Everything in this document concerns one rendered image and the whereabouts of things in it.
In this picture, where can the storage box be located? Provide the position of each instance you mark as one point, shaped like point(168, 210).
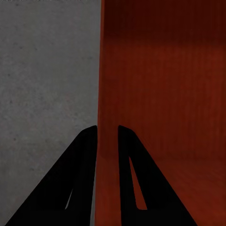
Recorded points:
point(162, 74)

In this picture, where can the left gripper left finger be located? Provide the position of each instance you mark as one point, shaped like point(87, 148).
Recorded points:
point(64, 196)

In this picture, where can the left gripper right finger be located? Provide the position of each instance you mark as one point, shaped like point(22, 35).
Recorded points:
point(164, 208)

